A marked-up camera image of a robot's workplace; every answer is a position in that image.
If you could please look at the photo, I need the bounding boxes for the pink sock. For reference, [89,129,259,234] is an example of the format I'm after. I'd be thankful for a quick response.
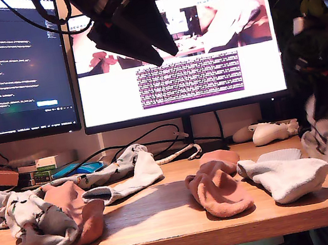
[180,145,257,224]
[40,174,112,245]

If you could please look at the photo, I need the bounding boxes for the monitor with bright white screen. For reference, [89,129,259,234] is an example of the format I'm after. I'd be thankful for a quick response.
[63,0,290,136]

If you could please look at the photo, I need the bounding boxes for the black monitor stand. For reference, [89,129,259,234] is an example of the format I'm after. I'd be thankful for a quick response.
[148,110,232,166]

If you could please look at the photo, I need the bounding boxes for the monitor with dark code screen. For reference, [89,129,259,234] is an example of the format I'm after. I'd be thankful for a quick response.
[0,0,83,146]

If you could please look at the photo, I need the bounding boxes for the blue plastic pack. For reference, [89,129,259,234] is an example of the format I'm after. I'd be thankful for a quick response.
[50,158,106,181]

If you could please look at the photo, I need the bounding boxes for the white and green box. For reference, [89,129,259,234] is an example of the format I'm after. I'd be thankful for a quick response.
[34,154,61,174]

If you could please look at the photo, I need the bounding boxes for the cream rounded device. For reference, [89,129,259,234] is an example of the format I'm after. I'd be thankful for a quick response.
[230,126,255,145]

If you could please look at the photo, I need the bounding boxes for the dark green box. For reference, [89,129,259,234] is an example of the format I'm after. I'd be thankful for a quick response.
[17,167,55,190]

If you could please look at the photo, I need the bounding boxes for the white game controller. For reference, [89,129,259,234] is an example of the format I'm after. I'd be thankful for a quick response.
[249,119,292,149]

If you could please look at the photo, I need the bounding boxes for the white patterned item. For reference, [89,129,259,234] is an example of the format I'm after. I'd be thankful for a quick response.
[283,118,301,137]

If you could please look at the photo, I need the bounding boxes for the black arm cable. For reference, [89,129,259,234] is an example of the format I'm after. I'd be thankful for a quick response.
[1,0,94,46]

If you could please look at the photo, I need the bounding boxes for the small white cable tag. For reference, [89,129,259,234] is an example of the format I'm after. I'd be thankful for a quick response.
[172,129,190,141]

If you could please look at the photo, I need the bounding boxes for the arm grey camera box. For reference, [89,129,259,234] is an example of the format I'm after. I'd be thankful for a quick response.
[290,15,308,36]

